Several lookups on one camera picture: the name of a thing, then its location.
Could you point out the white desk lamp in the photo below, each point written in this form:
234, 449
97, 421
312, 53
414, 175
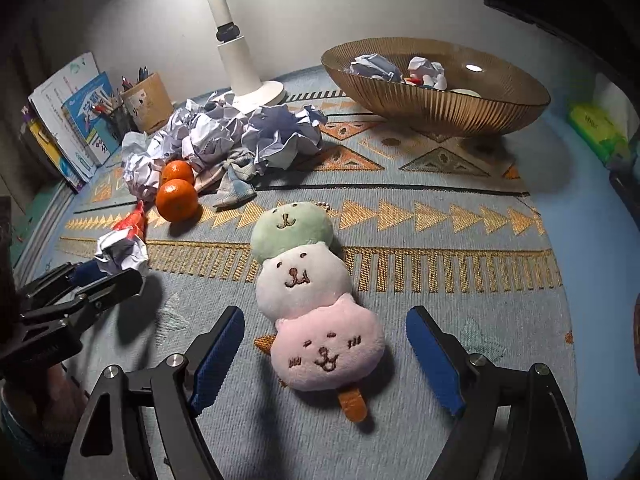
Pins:
240, 70

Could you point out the bunch of coloured pencils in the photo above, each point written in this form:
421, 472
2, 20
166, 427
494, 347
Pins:
102, 105

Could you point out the bunch of pens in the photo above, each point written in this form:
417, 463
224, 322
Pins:
140, 74

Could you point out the green tissue pack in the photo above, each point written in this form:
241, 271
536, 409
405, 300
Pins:
595, 130

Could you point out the red plastic wrapper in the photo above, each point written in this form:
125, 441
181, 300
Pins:
131, 221
412, 80

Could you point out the yellow book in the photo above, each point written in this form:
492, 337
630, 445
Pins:
47, 150

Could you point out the white packet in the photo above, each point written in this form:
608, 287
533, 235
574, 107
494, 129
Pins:
617, 100

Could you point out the amber ribbed glass bowl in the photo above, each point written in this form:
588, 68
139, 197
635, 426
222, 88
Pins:
450, 110

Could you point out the dark pencil holder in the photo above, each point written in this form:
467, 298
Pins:
120, 122

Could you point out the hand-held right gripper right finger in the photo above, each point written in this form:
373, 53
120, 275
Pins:
432, 355

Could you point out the patterned woven mat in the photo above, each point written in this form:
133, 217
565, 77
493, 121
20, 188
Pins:
400, 270

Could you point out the wooden pen holder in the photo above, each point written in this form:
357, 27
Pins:
152, 100

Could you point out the stack of books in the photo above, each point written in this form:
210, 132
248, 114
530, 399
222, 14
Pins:
55, 90

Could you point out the paper ball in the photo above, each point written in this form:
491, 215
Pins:
372, 66
425, 67
122, 252

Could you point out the plaid fabric bow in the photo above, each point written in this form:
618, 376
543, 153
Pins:
232, 180

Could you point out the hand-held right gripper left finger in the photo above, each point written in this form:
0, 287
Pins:
220, 355

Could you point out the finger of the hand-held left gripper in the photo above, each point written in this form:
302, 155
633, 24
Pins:
117, 287
90, 272

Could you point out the person's left forearm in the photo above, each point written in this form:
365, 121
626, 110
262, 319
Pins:
50, 400

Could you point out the blue picture book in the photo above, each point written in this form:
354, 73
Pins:
87, 120

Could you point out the three-colour bear plush toy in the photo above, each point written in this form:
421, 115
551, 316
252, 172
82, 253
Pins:
300, 280

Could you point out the pile of papers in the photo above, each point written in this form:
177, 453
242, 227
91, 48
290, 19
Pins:
210, 135

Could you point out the orange mandarin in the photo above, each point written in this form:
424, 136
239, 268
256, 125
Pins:
179, 171
175, 201

